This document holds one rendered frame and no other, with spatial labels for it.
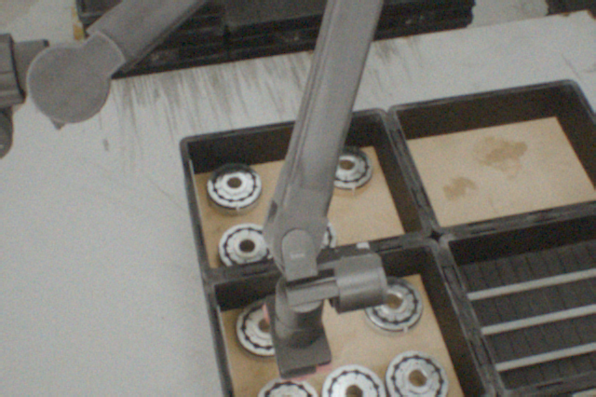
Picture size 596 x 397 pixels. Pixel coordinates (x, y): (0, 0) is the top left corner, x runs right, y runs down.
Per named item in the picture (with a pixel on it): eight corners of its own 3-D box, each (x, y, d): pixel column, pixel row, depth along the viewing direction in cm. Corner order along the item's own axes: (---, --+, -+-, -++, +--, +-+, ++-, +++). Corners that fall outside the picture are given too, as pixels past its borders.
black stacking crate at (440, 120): (424, 268, 141) (435, 236, 132) (378, 145, 157) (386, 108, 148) (618, 232, 148) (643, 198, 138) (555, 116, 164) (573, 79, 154)
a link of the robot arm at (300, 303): (271, 267, 87) (282, 312, 84) (329, 255, 89) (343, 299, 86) (270, 295, 93) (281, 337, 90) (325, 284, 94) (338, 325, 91)
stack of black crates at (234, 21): (230, 105, 249) (226, 26, 221) (213, 41, 265) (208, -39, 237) (347, 87, 256) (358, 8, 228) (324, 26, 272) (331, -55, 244)
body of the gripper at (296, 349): (312, 293, 101) (315, 266, 94) (331, 364, 95) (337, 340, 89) (264, 303, 99) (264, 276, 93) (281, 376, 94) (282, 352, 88)
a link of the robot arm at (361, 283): (266, 217, 91) (279, 233, 83) (358, 199, 93) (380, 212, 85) (282, 311, 94) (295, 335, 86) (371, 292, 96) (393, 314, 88)
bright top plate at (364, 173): (326, 192, 144) (327, 190, 144) (315, 150, 150) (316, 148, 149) (378, 184, 146) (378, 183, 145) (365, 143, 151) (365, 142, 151)
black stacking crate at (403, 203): (208, 309, 134) (204, 278, 125) (183, 176, 150) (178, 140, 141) (422, 269, 141) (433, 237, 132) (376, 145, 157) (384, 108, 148)
